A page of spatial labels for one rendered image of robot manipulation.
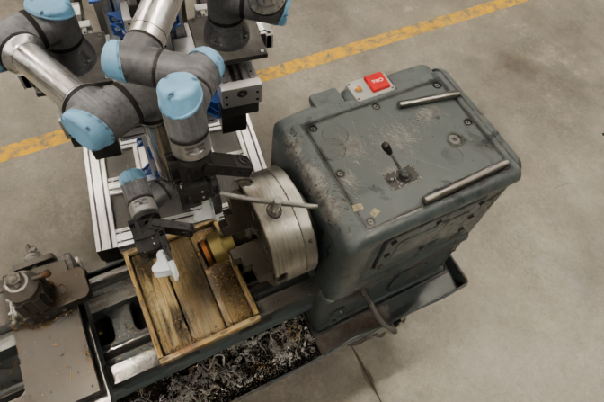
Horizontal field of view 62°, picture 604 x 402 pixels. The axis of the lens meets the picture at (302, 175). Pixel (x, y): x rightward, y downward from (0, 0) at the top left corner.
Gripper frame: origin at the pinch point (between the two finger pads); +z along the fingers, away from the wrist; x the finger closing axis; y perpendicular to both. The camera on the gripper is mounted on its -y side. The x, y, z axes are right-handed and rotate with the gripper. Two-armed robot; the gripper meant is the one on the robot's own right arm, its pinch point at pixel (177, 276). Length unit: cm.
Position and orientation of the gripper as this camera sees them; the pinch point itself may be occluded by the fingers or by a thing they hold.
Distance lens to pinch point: 138.7
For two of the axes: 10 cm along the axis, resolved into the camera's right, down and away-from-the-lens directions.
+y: -8.9, 3.4, -3.0
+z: 4.4, 7.8, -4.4
